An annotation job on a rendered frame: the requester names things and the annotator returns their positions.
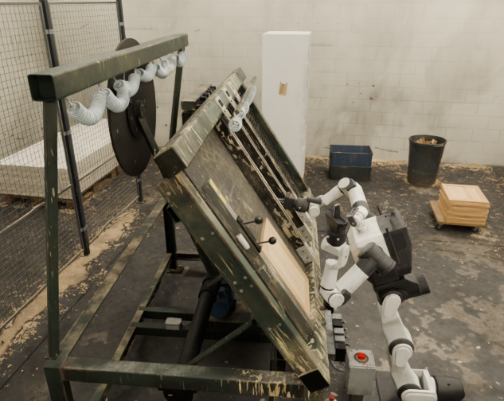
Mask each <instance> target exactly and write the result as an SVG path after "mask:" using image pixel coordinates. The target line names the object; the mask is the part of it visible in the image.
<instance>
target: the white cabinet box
mask: <svg viewBox="0 0 504 401"><path fill-rule="evenodd" d="M310 57H311V32H307V31H268V32H266V33H263V61H262V114H263V116H264V117H265V119H266V120H267V122H268V124H269V125H270V127H271V128H272V130H273V131H274V133H275V135H276V137H277V138H278V139H279V141H280V143H281V145H282V146H283V148H284V149H285V151H286V152H287V154H288V156H289V158H290V159H291V160H292V162H293V164H294V165H295V167H296V169H297V170H298V171H299V173H300V175H301V177H303V174H304V167H305V151H306V135H307V104H308V88H309V73H310Z"/></svg>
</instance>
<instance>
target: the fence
mask: <svg viewBox="0 0 504 401"><path fill-rule="evenodd" d="M211 181H212V179H211V178H210V179H209V180H207V181H205V182H204V184H203V186H202V188H203V189H204V190H205V191H206V193H207V194H208V196H209V197H210V199H211V200H212V202H213V203H214V204H215V205H216V207H217V208H218V210H219V211H220V213H221V214H222V216H223V217H224V218H225V220H226V221H227V222H228V224H229V226H230V227H231V228H232V230H233V231H234V232H235V233H236V235H238V234H241V235H242V236H243V237H244V239H245V240H246V242H247V243H248V245H249V249H248V252H249V254H250V255H251V257H253V259H254V260H255V262H256V263H257V265H258V266H261V265H263V264H264V265H265V266H266V268H267V269H268V270H269V272H270V273H271V275H272V277H271V280H269V282H270V283H271V284H272V285H273V287H274V288H275V290H276V292H277V293H278V294H279V296H280V297H281V298H282V299H283V301H284V303H285V304H286V305H287V307H288V309H289V310H290V311H291V312H292V314H293V315H294V316H295V318H296V320H297V321H298V322H299V324H300V325H301V326H302V327H303V329H304V331H305V332H306V334H307V335H309V334H311V333H314V332H315V328H314V325H313V324H312V322H311V320H310V319H309V318H308V316H307V315H306V314H305V312H304V311H303V309H302V308H301V306H300V305H299V303H298V302H297V301H296V300H295V298H294V296H293V295H292V294H291V292H290V291H289V289H288V288H287V287H286V285H285V284H284V282H283V280H282V279H281V278H280V277H279V275H278V274H277V272H276V271H275V269H274V268H273V266H272V265H271V264H270V263H269V261H268V259H267V258H266V256H265V255H264V253H263V252H262V251H261V252H260V253H259V252H258V251H257V250H256V248H255V247H254V246H253V244H252V242H251V241H250V239H249V238H248V237H247V236H246V234H245V233H244V231H243V230H242V228H241V227H240V225H239V224H238V223H237V222H236V218H237V215H236V213H235V212H234V211H233V210H232V208H231V206H230V205H229V203H228V202H227V200H225V201H226V203H224V201H223V200H222V199H221V197H220V194H221V192H220V190H219V189H217V191H216V190H215V188H214V187H213V186H212V185H211ZM213 183H214V182H213ZM214 185H215V184H214ZM215 186H216V185H215ZM216 188H217V187H216ZM221 195H222V194H221ZM222 196H223V195H222ZM224 199H225V198H224Z"/></svg>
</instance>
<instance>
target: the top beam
mask: <svg viewBox="0 0 504 401"><path fill-rule="evenodd" d="M245 79H246V75H245V74H244V72H243V71H242V69H241V67H239V68H238V69H236V70H235V71H233V72H231V73H230V74H229V75H228V76H227V77H226V78H225V80H224V81H223V82H222V83H221V84H220V85H219V86H218V87H217V89H216V90H215V91H214V92H213V93H212V94H211V95H210V96H209V98H208V99H207V100H206V101H205V102H204V103H203V104H202V105H201V106H200V107H199V108H198V109H197V110H196V111H195V112H194V113H193V115H192V116H191V117H190V118H189V119H188V120H187V121H186V122H185V123H184V125H183V126H182V127H181V128H180V129H179V130H178V131H177V132H176V134H175V135H174V136H173V137H172V138H171V139H170V140H169V141H168V142H167V144H165V145H164V147H163V148H161V149H160V151H159V152H158V153H157V154H156V155H155V156H154V157H153V160H154V162H155V163H156V164H157V166H158V167H159V169H160V170H161V171H162V172H163V174H164V175H165V176H166V178H167V179H169V178H170V177H172V176H173V175H175V174H177V173H179V172H181V171H182V170H184V169H185V168H187V167H188V165H189V164H190V163H191V161H192V160H193V158H194V156H195V155H196V153H197V152H198V150H199V149H200V147H201V145H202V144H203V142H204V141H205V140H206V138H207V137H208V135H209V133H210V132H211V130H212V129H213V128H214V126H215V124H216V123H217V121H218V119H219V118H220V117H221V115H222V114H223V112H222V110H221V109H220V108H219V106H218V105H217V103H216V101H215V99H216V97H217V96H219V97H220V99H221V101H222V102H223V104H224V105H225V106H226V107H227V106H228V105H229V100H228V99H227V97H226V96H225V94H224V92H223V91H222V90H223V89H224V88H226V89H227V90H228V92H229V94H230V95H231V96H232V98H233V96H234V94H233V93H232V91H231V89H230V88H229V86H228V82H229V81H230V82H231V83H232V85H233V87H234V88H235V89H236V91H238V89H239V88H240V86H241V85H242V83H243V82H244V80H245Z"/></svg>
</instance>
